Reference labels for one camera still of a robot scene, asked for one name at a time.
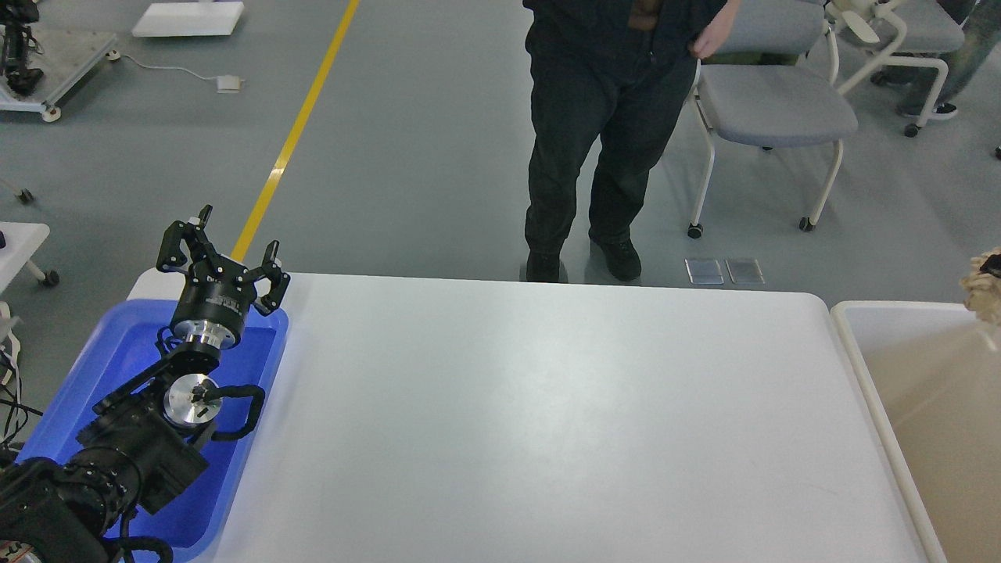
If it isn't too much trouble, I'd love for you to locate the grey chair white frame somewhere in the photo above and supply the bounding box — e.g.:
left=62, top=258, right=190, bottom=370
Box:
left=687, top=1, right=858, bottom=239

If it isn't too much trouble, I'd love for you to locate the white power adapter with cable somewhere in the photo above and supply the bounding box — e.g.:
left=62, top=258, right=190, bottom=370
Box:
left=119, top=52, right=246, bottom=94

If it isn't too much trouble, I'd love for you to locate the right floor plate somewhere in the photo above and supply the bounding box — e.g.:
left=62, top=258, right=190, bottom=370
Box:
left=725, top=259, right=766, bottom=285

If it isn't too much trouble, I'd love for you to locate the floor plate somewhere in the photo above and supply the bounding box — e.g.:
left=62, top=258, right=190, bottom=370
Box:
left=685, top=259, right=725, bottom=285
left=725, top=259, right=766, bottom=285

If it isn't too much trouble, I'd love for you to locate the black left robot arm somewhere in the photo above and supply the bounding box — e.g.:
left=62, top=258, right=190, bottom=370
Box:
left=2, top=206, right=290, bottom=562

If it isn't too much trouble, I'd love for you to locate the left floor plate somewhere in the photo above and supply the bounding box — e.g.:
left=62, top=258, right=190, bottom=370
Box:
left=685, top=259, right=725, bottom=285

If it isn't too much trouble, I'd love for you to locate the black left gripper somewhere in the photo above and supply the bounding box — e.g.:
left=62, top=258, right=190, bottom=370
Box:
left=156, top=206, right=291, bottom=350

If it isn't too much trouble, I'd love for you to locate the person's hand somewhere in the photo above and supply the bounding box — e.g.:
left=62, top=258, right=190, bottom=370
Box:
left=689, top=0, right=741, bottom=60

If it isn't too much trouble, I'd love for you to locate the person in black clothes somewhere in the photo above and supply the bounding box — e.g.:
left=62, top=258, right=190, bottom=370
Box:
left=523, top=1, right=726, bottom=284

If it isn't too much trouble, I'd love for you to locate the white flat board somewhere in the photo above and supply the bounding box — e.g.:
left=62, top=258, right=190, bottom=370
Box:
left=131, top=1, right=246, bottom=37

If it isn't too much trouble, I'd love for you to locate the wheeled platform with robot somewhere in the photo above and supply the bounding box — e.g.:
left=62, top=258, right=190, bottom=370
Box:
left=1, top=1, right=121, bottom=124

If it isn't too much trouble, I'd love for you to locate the white plastic bin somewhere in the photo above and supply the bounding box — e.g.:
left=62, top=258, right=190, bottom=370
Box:
left=831, top=302, right=1000, bottom=562

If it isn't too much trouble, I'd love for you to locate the beige paper ball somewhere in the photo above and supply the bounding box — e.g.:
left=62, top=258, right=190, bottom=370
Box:
left=960, top=247, right=1000, bottom=325

